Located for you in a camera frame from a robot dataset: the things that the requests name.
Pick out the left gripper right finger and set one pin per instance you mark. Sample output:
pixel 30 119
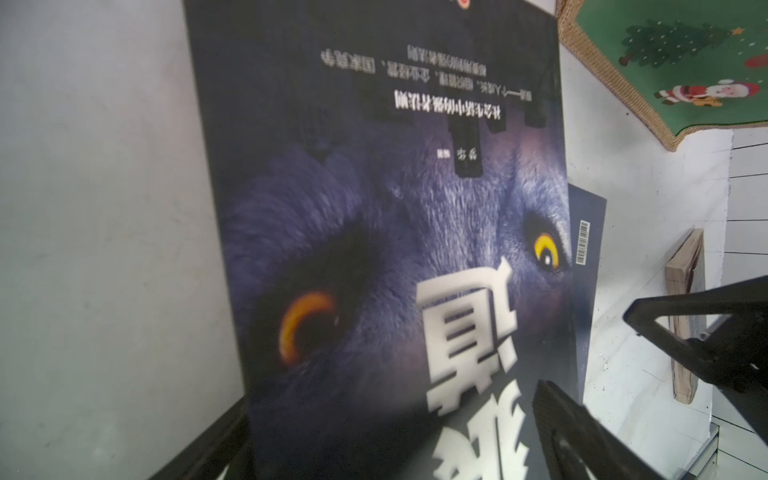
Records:
pixel 576 446

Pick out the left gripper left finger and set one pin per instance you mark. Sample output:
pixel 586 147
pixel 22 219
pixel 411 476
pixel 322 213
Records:
pixel 209 455

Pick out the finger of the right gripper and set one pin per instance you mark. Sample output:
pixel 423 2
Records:
pixel 730 355

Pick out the green jute canvas bag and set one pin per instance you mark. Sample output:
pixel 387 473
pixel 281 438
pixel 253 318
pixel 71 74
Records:
pixel 679 66

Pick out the black book white characters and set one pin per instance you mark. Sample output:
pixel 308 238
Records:
pixel 391 190

